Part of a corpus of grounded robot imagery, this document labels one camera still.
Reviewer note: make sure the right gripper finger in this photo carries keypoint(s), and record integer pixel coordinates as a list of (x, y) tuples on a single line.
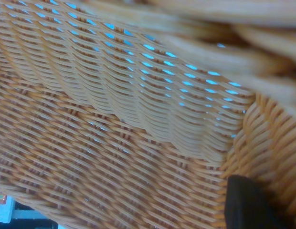
[(248, 207)]

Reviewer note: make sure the white metal frame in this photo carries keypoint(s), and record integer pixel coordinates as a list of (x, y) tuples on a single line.
[(6, 212)]

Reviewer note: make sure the orange wicker basket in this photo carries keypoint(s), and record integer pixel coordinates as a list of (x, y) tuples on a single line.
[(114, 119)]

